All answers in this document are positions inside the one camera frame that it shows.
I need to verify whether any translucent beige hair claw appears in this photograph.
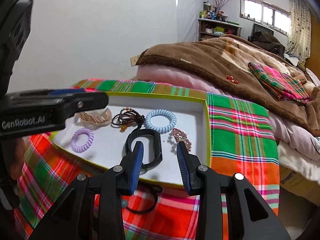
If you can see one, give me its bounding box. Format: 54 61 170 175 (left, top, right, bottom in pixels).
76 107 112 129

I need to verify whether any purple spiral hair tie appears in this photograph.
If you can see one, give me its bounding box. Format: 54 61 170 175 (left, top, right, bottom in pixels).
70 127 95 154

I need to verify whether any dark beaded bracelet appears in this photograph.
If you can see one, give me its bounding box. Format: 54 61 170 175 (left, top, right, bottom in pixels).
110 106 146 132

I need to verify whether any black wristband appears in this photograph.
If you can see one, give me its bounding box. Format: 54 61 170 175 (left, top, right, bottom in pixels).
125 129 163 173

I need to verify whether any pink rhinestone hair clip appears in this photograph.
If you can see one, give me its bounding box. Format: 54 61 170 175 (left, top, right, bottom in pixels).
168 128 192 152

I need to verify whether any light blue spiral hair tie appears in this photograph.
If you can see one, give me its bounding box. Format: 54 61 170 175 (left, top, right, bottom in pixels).
144 108 177 134

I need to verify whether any left hand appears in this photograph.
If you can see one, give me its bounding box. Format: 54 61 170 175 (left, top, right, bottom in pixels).
9 138 25 180

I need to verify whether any cardboard box under bed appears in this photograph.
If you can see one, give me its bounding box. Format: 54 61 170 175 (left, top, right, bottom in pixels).
279 166 320 206

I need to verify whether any yellow shallow cardboard box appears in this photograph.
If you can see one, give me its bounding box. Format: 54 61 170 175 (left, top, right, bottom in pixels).
48 91 212 189

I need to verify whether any plaid red green blanket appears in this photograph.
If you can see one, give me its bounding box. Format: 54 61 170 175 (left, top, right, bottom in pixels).
14 79 279 239

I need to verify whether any folded plaid cloth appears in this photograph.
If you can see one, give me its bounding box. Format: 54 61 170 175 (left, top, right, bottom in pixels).
248 62 310 104

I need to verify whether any brown fleece blanket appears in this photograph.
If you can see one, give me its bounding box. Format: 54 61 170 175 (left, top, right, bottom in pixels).
137 35 319 136

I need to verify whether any dark wooden shelf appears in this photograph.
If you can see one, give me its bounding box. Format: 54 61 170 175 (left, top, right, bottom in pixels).
198 18 242 41

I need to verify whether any wooden wardrobe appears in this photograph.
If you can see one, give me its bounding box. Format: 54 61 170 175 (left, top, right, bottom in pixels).
305 14 320 77

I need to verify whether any floral curtain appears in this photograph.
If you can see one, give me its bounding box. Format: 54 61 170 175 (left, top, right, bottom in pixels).
286 0 312 63

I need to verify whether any dark clothes pile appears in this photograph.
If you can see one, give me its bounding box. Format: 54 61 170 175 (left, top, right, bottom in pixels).
251 31 285 58

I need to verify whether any window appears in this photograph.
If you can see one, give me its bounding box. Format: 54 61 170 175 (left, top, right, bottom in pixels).
240 0 291 36

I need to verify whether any wall socket plate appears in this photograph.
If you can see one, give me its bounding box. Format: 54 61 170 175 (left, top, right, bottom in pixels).
130 55 140 67

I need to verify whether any black cord hair tie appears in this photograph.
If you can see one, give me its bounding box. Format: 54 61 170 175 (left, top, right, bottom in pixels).
121 183 163 215

